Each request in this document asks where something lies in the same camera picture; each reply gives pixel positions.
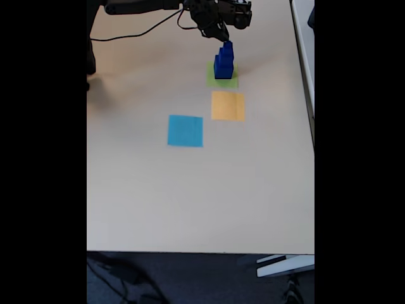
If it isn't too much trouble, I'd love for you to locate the medium blue cube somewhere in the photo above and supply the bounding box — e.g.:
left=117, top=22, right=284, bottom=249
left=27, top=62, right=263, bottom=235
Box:
left=218, top=47, right=235, bottom=70

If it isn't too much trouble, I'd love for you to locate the large blue cube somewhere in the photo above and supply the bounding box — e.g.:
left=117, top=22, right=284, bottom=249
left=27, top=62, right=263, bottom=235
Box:
left=213, top=54, right=235, bottom=80

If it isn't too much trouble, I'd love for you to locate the green paper square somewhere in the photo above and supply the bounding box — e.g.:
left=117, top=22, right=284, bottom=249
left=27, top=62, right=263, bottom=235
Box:
left=206, top=61, right=239, bottom=89

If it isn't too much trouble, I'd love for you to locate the orange paper square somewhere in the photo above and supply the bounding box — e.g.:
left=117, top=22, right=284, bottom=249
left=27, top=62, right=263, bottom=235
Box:
left=210, top=91, right=246, bottom=122

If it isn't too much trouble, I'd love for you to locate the light blue paper square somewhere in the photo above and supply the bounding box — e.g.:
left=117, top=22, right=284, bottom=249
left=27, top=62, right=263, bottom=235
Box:
left=167, top=114, right=204, bottom=148

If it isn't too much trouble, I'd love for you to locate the white table foot bar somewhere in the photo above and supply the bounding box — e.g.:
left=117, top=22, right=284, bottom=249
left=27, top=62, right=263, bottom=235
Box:
left=256, top=254, right=315, bottom=279

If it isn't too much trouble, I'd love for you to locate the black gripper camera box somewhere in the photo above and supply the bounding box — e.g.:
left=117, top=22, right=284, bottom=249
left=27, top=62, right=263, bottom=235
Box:
left=218, top=0, right=253, bottom=30

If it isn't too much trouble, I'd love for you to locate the short looped wrist cable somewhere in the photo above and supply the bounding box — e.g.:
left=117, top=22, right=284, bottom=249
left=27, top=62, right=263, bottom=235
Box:
left=177, top=9, right=202, bottom=31

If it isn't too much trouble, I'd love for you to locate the thick black floor cable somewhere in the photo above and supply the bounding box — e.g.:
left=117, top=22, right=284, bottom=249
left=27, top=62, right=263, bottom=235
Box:
left=87, top=253, right=165, bottom=304

